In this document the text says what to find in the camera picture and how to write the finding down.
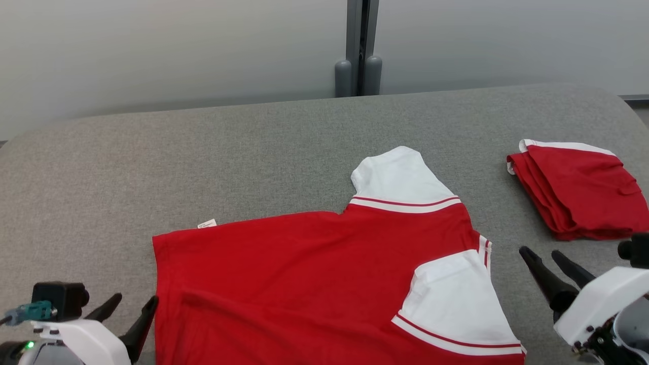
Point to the grey wall base rail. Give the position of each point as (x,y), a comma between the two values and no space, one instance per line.
(636,99)

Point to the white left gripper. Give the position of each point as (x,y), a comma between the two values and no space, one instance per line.
(86,344)

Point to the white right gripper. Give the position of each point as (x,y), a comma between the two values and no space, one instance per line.
(603,299)

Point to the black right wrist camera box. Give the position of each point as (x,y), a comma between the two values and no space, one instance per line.
(639,251)

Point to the red jersey with white sleeves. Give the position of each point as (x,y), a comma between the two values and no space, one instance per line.
(304,279)

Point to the grey aluminium wall rail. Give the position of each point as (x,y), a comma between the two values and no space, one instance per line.
(355,40)

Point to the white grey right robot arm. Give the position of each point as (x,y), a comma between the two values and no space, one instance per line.
(634,332)

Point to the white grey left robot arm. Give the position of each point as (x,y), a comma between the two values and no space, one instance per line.
(20,356)

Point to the red shirt pile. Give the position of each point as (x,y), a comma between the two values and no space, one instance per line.
(583,192)

